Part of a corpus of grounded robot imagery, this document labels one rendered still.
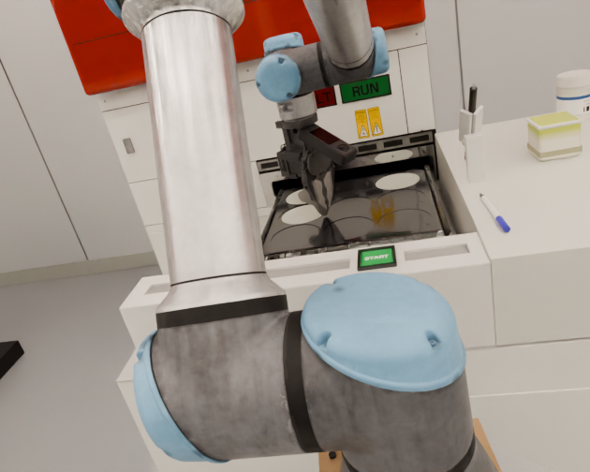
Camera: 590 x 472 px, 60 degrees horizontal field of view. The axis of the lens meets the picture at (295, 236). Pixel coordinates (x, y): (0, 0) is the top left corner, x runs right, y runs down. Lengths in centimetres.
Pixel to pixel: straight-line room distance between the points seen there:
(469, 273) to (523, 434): 31
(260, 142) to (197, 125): 87
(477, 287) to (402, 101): 64
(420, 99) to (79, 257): 276
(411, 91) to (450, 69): 153
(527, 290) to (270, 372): 45
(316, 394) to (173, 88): 28
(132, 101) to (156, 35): 90
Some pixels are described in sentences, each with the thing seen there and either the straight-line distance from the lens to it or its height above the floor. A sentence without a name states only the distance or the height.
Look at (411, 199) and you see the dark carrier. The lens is 111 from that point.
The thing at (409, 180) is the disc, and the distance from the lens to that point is 121.
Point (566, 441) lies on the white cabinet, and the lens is 96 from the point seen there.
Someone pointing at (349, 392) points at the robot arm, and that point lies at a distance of 39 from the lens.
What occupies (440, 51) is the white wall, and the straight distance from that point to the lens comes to 278.
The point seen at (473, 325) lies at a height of 86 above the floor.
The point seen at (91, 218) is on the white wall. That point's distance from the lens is 344.
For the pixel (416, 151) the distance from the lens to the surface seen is 130.
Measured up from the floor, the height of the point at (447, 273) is 95.
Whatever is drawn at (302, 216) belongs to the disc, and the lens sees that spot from 112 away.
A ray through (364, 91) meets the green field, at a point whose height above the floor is 110.
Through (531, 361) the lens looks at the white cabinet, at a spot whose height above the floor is 79.
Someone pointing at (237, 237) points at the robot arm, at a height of 116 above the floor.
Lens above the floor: 133
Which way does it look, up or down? 24 degrees down
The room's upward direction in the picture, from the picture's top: 14 degrees counter-clockwise
